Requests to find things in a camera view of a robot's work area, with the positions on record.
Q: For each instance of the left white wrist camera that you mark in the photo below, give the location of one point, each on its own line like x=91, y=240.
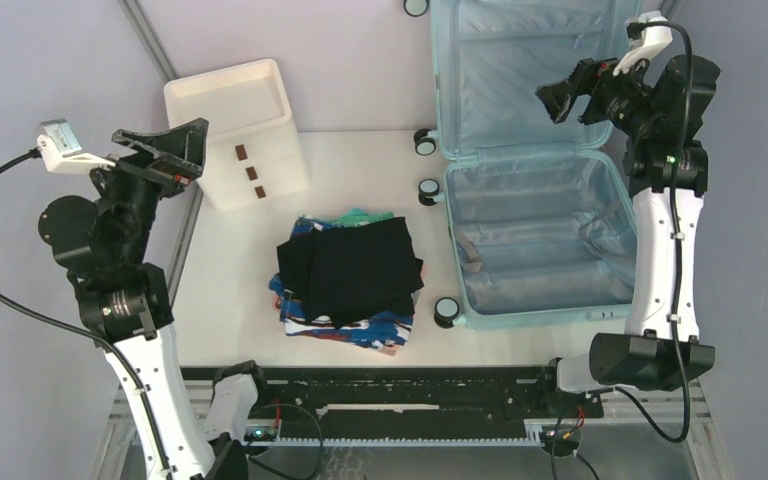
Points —
x=62, y=153

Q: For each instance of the white slotted cable duct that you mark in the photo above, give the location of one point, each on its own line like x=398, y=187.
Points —
x=521, y=435

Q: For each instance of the black mounting rail base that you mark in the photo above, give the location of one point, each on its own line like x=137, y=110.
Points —
x=385, y=399

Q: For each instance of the blue white striped garment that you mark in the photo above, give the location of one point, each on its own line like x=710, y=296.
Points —
x=384, y=332

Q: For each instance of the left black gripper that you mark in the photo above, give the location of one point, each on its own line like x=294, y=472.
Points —
x=179, y=156

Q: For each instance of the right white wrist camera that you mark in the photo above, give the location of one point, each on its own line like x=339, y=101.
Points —
x=647, y=40

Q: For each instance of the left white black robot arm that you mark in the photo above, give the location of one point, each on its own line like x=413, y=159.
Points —
x=123, y=301

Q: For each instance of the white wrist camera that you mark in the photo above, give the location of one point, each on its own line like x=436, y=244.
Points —
x=62, y=153
x=647, y=40

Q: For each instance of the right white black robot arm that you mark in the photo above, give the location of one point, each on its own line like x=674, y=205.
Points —
x=667, y=168

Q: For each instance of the light blue ribbed suitcase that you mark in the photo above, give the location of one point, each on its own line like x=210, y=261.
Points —
x=540, y=220

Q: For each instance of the green white patterned garment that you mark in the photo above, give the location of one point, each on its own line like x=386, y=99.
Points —
x=357, y=217

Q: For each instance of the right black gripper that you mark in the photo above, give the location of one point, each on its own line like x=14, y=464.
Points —
x=588, y=75

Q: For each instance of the white three-drawer storage cabinet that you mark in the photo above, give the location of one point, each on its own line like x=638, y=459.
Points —
x=253, y=151

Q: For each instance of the black garment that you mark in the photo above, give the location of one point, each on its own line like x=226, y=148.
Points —
x=352, y=273

